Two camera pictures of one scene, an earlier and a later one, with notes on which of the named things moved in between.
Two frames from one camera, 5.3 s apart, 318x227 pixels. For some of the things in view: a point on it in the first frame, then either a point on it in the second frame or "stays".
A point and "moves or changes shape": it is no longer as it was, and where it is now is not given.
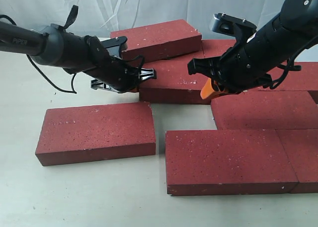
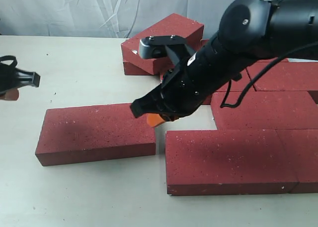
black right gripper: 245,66 to 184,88
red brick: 161,41 moves or changes shape
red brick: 265,110 stays
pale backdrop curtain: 101,11 stays
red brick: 301,146 stays
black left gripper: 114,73 to 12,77
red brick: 75,134 stays
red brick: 224,162 stays
